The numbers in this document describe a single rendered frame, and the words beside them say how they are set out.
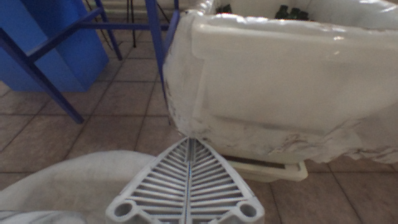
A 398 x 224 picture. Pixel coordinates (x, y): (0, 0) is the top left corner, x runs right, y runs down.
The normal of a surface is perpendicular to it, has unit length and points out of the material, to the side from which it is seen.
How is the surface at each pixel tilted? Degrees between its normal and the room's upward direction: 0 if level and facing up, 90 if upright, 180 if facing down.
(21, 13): 90
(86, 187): 70
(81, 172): 1
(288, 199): 0
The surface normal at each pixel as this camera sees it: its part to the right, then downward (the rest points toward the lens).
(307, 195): 0.04, -0.69
